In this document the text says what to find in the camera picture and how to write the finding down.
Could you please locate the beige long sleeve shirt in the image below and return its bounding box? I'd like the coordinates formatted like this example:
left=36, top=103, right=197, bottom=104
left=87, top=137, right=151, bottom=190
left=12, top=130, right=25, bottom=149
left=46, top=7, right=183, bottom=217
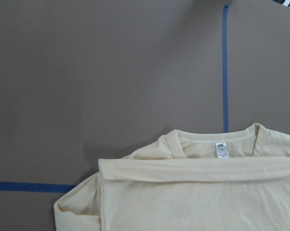
left=53, top=123, right=290, bottom=231

